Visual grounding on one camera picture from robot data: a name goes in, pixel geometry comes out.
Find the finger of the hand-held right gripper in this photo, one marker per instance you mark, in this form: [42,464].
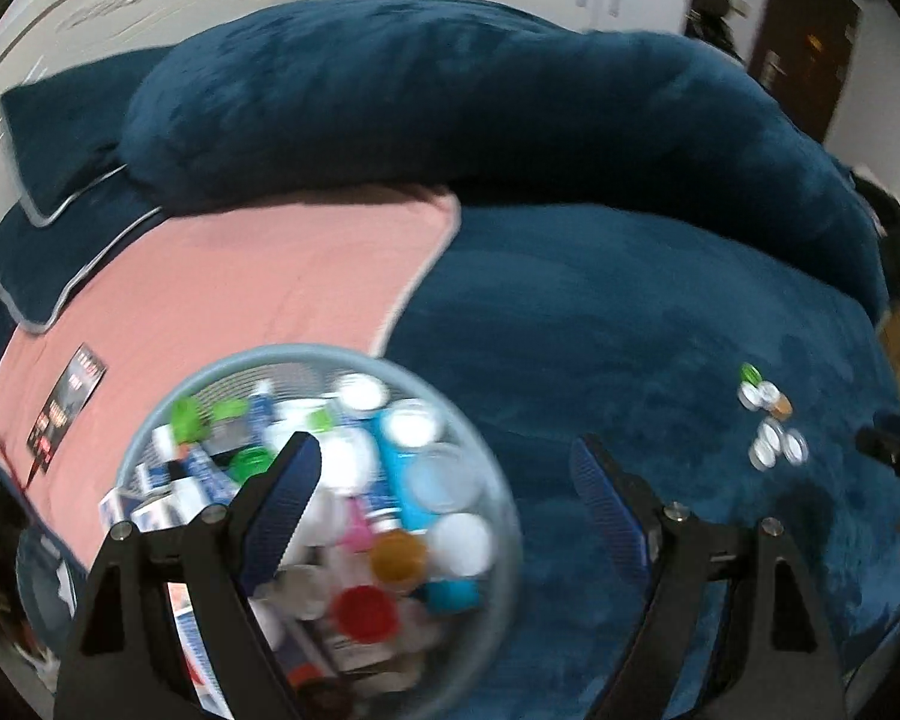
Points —
[896,446]

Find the blue pillow with white piping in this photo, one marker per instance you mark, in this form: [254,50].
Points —
[37,262]
[67,135]

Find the pink blanket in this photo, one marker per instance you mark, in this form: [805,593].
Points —
[270,277]

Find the long dark blue bolster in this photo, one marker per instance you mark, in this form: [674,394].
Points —
[457,97]

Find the black and white cloth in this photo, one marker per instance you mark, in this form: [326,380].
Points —
[896,232]

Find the heap of bottles and tubes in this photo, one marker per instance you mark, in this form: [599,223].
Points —
[420,480]

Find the white headboard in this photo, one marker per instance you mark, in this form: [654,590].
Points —
[120,7]

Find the dark hanging clothes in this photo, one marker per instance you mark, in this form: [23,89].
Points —
[716,15]

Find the cluster of small round jars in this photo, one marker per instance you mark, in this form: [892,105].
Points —
[765,451]

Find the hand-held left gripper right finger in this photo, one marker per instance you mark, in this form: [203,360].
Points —
[607,510]

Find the dark printed card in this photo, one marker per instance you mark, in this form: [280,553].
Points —
[67,405]

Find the brown door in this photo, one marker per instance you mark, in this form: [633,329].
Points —
[802,37]

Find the clear round plastic basket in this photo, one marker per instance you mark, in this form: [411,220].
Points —
[506,555]

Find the dark blue bed blanket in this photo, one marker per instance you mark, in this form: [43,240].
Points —
[607,330]

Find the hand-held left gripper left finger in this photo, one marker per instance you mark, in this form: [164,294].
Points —
[281,517]

